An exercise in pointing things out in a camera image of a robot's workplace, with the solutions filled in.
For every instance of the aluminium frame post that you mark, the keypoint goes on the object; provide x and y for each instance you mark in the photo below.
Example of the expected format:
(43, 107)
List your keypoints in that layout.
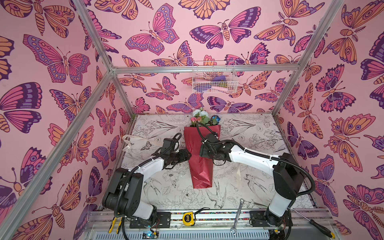
(111, 75)
(324, 24)

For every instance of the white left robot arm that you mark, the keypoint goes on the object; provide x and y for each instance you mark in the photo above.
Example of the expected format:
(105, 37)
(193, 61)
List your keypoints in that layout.
(123, 194)

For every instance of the cream satin ribbon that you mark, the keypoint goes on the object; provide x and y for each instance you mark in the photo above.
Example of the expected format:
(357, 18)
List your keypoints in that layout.
(138, 143)

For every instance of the white wire basket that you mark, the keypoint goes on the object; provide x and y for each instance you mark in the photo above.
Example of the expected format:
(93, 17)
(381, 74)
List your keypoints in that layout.
(215, 82)

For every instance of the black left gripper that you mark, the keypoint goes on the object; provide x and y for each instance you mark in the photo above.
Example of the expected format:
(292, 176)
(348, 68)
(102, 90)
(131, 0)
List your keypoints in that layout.
(183, 155)

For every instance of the white fake rose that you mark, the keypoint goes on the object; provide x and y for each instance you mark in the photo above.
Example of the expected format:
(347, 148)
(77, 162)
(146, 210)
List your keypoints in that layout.
(201, 113)

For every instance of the blue fake rose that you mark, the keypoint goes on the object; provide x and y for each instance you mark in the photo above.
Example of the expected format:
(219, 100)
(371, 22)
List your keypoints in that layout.
(215, 120)

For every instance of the aluminium frame crossbar back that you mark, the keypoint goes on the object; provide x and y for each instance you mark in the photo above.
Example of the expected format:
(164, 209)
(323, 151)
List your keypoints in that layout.
(218, 68)

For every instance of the yellow tape measure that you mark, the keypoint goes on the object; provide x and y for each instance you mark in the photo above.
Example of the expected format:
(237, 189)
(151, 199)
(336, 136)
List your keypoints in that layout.
(189, 219)

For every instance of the dark red wrapping paper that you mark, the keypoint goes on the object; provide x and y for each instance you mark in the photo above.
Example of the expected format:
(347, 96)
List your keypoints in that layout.
(201, 169)

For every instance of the green circuit board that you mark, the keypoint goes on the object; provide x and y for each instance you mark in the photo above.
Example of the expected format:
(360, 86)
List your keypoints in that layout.
(148, 235)

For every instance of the silver combination wrench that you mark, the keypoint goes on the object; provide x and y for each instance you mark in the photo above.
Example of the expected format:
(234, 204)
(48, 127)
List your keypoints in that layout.
(233, 229)

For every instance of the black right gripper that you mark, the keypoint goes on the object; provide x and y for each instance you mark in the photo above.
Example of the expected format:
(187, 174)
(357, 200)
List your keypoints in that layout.
(204, 151)

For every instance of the aluminium frame post right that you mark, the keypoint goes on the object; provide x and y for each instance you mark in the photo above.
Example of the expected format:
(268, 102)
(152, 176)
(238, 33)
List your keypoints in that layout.
(324, 24)

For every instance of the black yellow screwdriver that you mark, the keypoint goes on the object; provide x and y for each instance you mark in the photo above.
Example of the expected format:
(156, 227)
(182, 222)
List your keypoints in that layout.
(325, 231)

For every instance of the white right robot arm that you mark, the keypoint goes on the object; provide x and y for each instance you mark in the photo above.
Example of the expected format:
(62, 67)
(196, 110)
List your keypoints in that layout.
(290, 180)

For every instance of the yellow handled pliers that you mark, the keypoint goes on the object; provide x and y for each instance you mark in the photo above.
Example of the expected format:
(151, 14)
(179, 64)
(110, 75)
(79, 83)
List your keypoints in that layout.
(115, 225)

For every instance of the aluminium frame post left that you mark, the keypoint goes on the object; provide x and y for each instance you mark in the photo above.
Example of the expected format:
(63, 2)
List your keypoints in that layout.
(111, 75)

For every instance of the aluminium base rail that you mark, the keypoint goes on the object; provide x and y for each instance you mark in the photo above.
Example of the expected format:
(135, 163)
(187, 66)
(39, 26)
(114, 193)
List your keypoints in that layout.
(222, 220)

